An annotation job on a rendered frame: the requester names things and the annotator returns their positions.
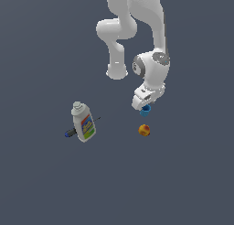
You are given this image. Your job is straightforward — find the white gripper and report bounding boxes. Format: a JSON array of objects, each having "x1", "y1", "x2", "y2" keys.
[{"x1": 131, "y1": 83, "x2": 166, "y2": 112}]

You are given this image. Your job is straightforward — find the blue cup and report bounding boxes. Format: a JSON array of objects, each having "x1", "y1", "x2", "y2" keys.
[{"x1": 139, "y1": 104, "x2": 152, "y2": 118}]

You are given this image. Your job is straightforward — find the orange red peach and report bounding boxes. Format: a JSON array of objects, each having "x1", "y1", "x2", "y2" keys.
[{"x1": 138, "y1": 123, "x2": 151, "y2": 137}]

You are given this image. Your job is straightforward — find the white bleach cleanser bottle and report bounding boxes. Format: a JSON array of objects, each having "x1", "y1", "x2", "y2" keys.
[{"x1": 70, "y1": 101, "x2": 97, "y2": 144}]

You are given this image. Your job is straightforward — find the black blue handled screwdriver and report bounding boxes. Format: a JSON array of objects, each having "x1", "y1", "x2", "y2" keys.
[{"x1": 64, "y1": 116, "x2": 101, "y2": 138}]

